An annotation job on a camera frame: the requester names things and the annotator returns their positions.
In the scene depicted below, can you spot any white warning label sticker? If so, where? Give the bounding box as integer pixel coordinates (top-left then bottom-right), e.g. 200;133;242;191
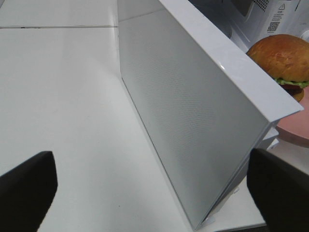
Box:
266;0;291;34

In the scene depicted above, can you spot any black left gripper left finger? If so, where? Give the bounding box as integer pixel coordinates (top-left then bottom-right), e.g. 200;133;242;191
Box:
0;151;58;232

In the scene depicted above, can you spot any pink round plate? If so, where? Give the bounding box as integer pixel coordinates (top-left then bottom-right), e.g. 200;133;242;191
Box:
276;88;309;148

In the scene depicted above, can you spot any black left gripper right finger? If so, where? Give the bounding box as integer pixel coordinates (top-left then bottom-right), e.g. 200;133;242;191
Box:
247;148;309;232

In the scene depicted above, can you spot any white microwave door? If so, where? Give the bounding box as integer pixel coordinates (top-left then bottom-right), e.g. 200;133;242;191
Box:
117;0;302;230

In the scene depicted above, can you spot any burger with sesame-free bun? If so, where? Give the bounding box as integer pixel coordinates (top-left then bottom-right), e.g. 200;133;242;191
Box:
246;34;309;102

